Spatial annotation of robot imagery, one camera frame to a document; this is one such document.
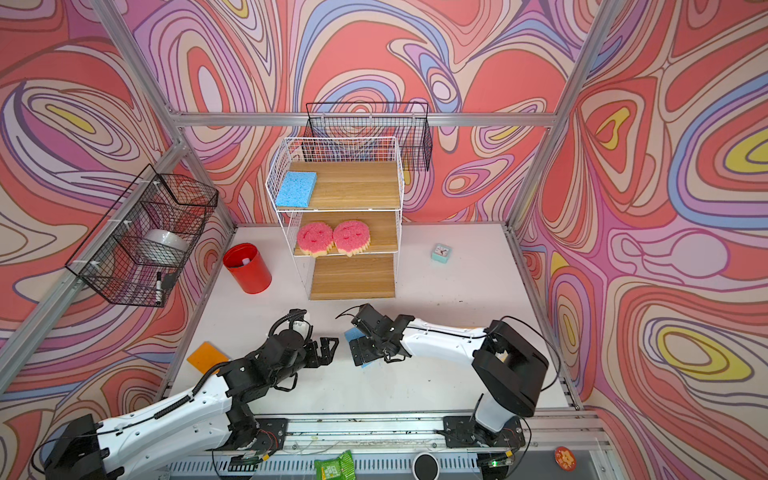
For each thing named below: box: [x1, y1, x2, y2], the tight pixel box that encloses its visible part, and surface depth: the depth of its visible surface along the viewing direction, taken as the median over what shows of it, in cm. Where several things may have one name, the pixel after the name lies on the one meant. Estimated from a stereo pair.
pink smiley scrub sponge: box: [297, 222, 335, 257], surface depth 80 cm
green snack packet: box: [314, 450, 357, 480], surface depth 70 cm
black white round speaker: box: [412, 452, 440, 480], surface depth 66 cm
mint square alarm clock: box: [430, 243, 453, 264], surface depth 110 cm
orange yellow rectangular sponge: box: [186, 341, 230, 374], surface depth 88 cm
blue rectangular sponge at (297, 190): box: [275, 172, 317, 208], surface depth 71 cm
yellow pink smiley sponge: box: [333, 220, 371, 257], surface depth 80 cm
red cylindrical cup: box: [222, 242, 272, 295], surface depth 97 cm
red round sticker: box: [554, 446, 577, 472], surface depth 72 cm
